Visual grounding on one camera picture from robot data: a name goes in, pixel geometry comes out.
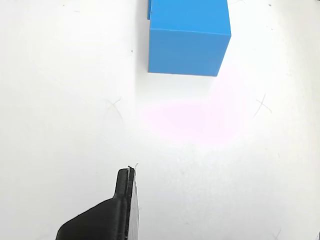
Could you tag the blue cube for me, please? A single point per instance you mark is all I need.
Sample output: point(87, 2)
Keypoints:
point(187, 45)
point(149, 10)

